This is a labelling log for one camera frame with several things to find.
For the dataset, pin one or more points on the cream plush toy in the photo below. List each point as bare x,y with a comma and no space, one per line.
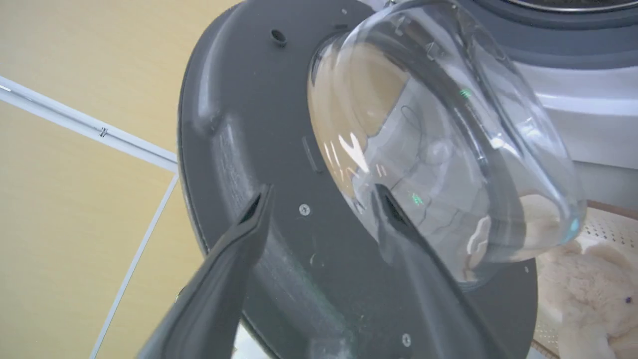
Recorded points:
588,294

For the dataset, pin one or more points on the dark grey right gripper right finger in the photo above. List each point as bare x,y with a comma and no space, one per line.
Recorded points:
428,299

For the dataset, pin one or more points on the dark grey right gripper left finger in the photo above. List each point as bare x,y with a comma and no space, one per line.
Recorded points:
214,289

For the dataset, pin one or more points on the grey washing machine door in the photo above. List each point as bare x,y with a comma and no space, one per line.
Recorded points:
279,149

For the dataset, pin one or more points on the white floor trim strip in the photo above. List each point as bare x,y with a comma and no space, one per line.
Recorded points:
94,130

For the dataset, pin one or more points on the white perforated laundry basket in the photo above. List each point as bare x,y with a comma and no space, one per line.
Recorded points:
610,229

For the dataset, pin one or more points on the white washing machine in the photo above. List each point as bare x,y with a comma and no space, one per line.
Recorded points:
573,75

